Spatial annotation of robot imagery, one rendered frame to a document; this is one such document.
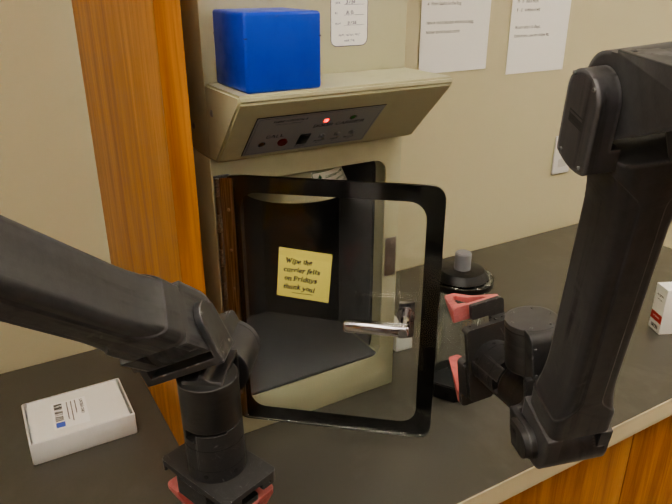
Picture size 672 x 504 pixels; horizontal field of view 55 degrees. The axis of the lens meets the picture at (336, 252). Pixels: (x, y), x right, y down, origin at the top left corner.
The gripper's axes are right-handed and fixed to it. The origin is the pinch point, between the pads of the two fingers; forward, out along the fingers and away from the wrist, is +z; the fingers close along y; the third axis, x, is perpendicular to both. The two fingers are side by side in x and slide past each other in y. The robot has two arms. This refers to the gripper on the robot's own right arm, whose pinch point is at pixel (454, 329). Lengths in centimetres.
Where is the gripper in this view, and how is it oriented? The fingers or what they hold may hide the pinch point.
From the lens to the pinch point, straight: 90.3
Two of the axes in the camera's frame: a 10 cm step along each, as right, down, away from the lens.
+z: -3.5, -3.2, 8.8
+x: -9.3, 2.4, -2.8
